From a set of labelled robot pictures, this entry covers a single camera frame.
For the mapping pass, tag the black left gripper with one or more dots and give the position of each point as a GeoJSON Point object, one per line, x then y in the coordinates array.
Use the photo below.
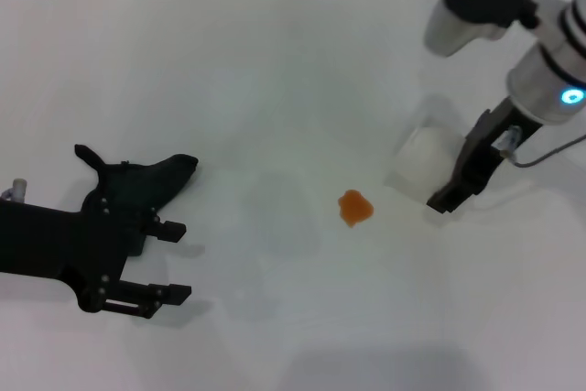
{"type": "Point", "coordinates": [59, 240]}

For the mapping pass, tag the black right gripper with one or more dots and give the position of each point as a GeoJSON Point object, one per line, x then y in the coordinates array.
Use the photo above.
{"type": "Point", "coordinates": [492, 144]}

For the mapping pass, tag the clear plastic cup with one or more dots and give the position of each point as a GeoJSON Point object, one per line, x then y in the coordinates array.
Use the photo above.
{"type": "Point", "coordinates": [423, 162]}

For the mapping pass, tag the dark blue rag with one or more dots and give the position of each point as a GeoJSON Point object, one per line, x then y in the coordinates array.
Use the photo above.
{"type": "Point", "coordinates": [151, 176]}

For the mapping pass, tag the orange liquid stain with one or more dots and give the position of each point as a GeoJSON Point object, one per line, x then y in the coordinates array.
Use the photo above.
{"type": "Point", "coordinates": [354, 209]}

